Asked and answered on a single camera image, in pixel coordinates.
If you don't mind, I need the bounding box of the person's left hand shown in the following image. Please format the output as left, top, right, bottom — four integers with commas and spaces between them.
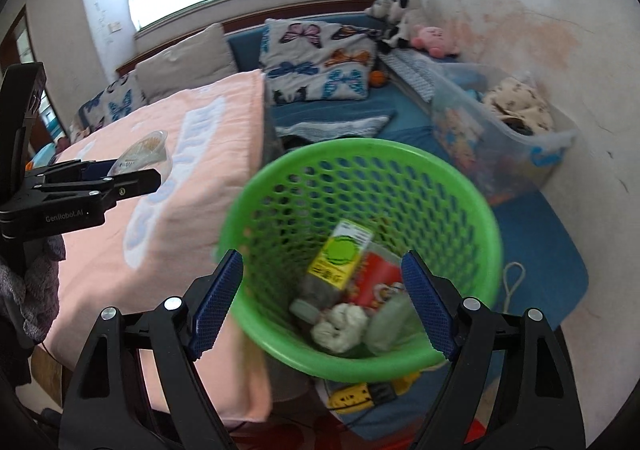
0, 234, 67, 346

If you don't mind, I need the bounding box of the white cord loop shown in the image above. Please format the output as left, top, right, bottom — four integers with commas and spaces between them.
502, 262, 528, 311

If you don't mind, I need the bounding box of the white tissue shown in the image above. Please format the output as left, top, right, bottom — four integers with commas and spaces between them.
311, 302, 370, 356

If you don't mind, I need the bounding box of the beige pillow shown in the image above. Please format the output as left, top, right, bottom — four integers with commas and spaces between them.
135, 22, 238, 103

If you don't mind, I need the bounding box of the cream patterned cloth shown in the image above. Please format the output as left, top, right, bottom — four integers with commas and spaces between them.
482, 77, 556, 133

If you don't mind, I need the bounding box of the wooden headboard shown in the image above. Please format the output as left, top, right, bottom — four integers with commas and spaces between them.
116, 0, 386, 78

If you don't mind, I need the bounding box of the grey white plush toy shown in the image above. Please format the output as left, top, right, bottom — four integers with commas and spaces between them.
365, 0, 396, 20

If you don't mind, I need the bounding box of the black white cow plush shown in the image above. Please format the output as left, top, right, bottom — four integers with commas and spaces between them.
377, 0, 426, 53

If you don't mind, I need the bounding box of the butterfly print pillow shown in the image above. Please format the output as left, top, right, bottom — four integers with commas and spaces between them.
75, 72, 148, 136

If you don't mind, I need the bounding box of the pink blanket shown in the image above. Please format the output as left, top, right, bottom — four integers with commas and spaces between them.
47, 69, 273, 423

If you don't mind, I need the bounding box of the yellow power strip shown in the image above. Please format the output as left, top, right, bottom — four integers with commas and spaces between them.
327, 372, 421, 411

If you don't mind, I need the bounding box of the clear plastic storage box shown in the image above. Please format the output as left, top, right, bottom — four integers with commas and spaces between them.
431, 62, 578, 206

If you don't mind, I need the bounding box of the clear jelly cup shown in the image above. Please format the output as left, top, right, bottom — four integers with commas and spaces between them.
107, 130, 173, 181

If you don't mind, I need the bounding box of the pink plush toy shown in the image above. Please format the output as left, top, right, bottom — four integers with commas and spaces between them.
411, 26, 458, 58

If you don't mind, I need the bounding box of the green plastic mesh basket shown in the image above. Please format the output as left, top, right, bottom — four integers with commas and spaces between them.
217, 137, 503, 381

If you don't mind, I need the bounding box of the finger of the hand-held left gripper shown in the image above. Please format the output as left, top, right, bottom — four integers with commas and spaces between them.
30, 168, 164, 211
27, 158, 121, 184

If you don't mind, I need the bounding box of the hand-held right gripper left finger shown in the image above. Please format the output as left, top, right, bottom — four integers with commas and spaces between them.
59, 249, 245, 450

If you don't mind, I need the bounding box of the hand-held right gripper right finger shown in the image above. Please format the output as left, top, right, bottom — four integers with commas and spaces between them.
401, 250, 587, 450

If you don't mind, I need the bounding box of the blue mattress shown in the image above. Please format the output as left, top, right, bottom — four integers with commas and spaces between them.
225, 12, 591, 431

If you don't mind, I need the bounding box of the red paper cup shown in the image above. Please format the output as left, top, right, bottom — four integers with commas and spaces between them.
345, 252, 408, 313

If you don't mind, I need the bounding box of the grey striped cloth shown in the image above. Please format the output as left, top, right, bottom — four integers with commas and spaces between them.
382, 51, 441, 101

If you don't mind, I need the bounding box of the grey white knit cloth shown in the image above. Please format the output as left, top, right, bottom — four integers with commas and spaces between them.
275, 115, 396, 141

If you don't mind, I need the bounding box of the yellow green label bottle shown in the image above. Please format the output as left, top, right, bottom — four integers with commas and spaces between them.
289, 219, 375, 328

